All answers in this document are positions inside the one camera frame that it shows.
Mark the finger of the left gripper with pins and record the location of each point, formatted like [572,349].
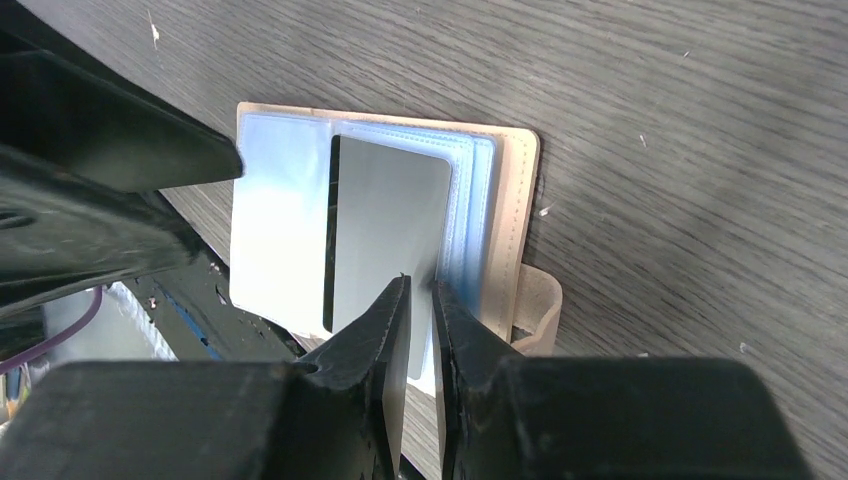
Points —
[78,155]

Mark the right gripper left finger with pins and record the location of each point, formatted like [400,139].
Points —
[335,413]

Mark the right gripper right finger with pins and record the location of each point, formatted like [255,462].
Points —
[504,415]

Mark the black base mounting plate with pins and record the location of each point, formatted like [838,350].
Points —
[190,306]

